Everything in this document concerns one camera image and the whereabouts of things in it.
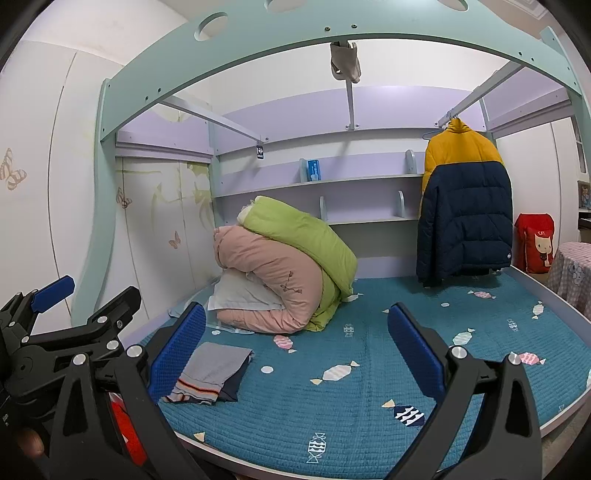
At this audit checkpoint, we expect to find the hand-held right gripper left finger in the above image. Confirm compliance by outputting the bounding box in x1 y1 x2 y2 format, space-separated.
48 302 208 480

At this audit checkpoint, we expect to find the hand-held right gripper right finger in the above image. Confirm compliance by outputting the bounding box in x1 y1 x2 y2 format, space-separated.
388 302 544 480

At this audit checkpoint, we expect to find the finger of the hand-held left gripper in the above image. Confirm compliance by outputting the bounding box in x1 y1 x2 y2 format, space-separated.
85 286 143 347
0 275 76 337

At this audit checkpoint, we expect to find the grey navy-sleeved jacket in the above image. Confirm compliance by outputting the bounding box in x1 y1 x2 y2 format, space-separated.
161 342 256 406

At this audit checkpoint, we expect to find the person's left hand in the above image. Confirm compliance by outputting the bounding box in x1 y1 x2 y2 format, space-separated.
16 427 46 459

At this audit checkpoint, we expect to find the pale blue cloth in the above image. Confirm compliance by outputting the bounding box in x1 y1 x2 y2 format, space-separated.
168 286 232 334

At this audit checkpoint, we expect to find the teal candy-print bed mat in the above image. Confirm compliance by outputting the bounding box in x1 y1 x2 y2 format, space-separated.
139 271 591 468

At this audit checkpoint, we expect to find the white butterfly wardrobe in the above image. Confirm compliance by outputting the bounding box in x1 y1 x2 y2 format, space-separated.
0 46 218 334

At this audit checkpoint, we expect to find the white pillow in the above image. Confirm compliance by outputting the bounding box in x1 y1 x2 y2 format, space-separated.
208 270 290 317

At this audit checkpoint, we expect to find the pink duvet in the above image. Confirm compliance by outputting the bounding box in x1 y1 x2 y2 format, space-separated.
213 226 331 334

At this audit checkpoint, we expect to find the yellow navy puffer jacket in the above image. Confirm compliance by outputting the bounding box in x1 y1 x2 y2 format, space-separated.
416 118 513 288

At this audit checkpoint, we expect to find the green duvet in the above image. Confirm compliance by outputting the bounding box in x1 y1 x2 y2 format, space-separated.
242 196 359 332

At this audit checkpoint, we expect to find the red cat-print bag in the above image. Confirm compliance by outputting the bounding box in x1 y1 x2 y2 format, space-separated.
514 213 555 274

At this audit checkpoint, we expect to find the pink checked tablecloth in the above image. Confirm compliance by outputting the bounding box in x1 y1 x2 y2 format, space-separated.
547 242 591 320

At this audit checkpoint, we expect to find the lavender wall shelf unit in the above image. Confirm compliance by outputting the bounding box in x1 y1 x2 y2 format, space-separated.
212 150 426 227

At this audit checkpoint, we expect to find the teal loft bed frame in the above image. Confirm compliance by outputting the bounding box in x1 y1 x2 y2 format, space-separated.
73 0 591 334

